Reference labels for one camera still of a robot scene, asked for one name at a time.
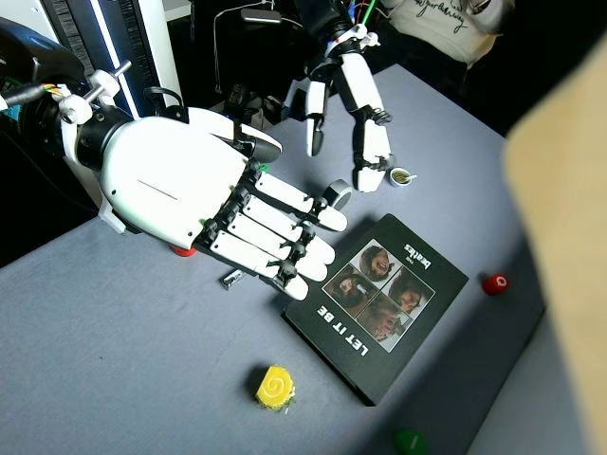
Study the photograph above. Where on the small bowl with spoon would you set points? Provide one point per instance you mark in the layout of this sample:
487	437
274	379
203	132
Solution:
400	177

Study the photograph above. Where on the grey table cloth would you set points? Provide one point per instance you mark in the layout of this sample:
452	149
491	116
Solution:
118	332

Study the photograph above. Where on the black Beatles book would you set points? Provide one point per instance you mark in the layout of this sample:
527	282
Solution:
427	308

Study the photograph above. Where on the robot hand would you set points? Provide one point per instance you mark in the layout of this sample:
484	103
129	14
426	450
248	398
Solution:
362	80
171	175

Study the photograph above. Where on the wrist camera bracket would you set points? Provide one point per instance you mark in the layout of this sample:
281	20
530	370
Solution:
111	218
294	97

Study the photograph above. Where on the yellow swirl cake toy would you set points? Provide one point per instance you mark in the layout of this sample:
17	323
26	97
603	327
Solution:
275	386

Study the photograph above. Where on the grey power adapter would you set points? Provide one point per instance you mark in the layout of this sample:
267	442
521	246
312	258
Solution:
261	15

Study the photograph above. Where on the beige wooden board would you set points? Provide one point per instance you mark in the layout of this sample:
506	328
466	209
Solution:
569	189

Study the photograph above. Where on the red heart block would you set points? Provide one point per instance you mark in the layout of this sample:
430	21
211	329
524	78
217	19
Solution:
184	251

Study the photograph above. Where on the red cylinder block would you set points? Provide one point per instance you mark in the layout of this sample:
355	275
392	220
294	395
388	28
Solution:
495	284

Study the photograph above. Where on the grey tape measure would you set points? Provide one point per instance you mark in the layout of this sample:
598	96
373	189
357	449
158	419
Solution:
339	190

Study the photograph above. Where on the green cylinder block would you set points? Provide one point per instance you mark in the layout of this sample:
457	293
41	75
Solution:
410	443

